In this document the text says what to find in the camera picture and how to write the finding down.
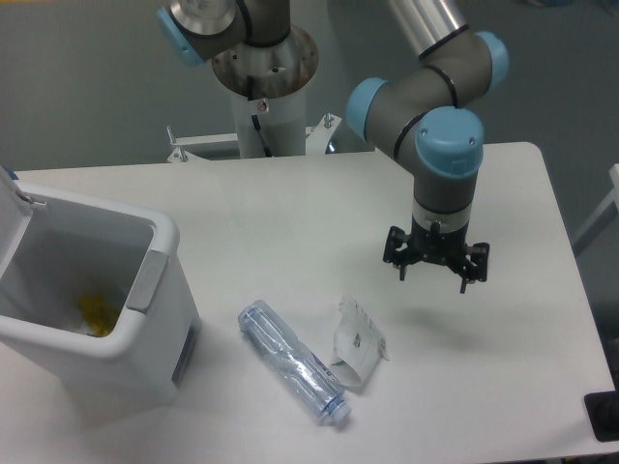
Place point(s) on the crushed clear plastic bottle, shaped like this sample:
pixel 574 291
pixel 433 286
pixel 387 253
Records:
pixel 313 383

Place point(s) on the white open trash can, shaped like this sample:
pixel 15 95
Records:
pixel 58 246

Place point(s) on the white metal base frame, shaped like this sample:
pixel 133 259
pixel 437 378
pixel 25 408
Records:
pixel 226 146

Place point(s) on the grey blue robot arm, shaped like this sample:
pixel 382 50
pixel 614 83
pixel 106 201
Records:
pixel 423 123

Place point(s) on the white plastic wrapper pouch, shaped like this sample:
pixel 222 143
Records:
pixel 358 346

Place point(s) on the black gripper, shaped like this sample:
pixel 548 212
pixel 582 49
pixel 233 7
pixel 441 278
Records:
pixel 435 247

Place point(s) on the yellow trash in bin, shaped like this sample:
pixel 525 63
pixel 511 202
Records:
pixel 99 317

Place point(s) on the black clamp at table edge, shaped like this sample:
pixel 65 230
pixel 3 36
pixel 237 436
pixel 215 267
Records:
pixel 602 410

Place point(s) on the white frame at right edge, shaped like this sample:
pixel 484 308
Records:
pixel 604 213

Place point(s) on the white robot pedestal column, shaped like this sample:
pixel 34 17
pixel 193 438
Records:
pixel 267 88

